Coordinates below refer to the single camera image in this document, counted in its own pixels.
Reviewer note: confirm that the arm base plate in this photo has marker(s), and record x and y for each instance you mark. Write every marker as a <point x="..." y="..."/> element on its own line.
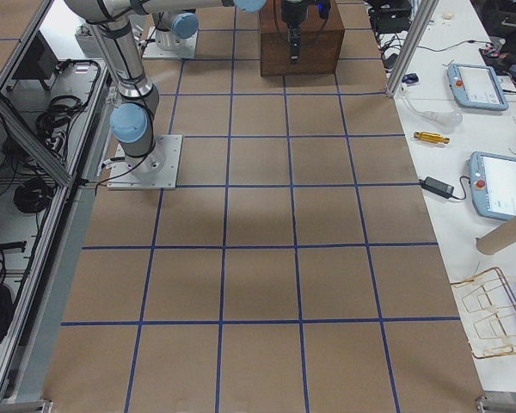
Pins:
<point x="158" y="170"/>
<point x="165" y="45"/>

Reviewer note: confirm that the aluminium frame post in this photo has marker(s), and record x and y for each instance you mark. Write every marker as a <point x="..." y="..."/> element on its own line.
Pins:
<point x="410" y="44"/>

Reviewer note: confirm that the black power adapter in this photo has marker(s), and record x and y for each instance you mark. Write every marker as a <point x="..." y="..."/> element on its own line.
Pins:
<point x="437" y="187"/>

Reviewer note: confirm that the blue teach pendant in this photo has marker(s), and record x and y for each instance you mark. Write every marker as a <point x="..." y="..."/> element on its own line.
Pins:
<point x="493" y="185"/>
<point x="476" y="87"/>

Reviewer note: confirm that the wire rack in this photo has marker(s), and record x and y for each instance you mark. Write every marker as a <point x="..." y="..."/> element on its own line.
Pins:
<point x="486" y="303"/>

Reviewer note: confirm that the gold metal cylinder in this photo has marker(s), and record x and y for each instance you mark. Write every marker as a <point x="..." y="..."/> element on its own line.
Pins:
<point x="431" y="138"/>

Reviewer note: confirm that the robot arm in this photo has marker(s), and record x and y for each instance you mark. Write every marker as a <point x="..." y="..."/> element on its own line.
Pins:
<point x="180" y="21"/>
<point x="132" y="121"/>

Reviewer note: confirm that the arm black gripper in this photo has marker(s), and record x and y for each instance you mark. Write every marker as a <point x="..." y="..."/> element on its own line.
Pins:
<point x="291" y="13"/>

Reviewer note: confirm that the blue teach pendant near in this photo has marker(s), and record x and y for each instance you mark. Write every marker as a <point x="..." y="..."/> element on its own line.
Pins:
<point x="493" y="185"/>

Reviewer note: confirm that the blue teach pendant far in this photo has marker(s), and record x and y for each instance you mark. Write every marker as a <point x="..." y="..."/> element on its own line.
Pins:
<point x="476" y="87"/>

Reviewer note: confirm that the cardboard tube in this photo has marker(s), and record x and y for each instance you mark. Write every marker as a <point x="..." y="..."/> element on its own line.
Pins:
<point x="498" y="239"/>

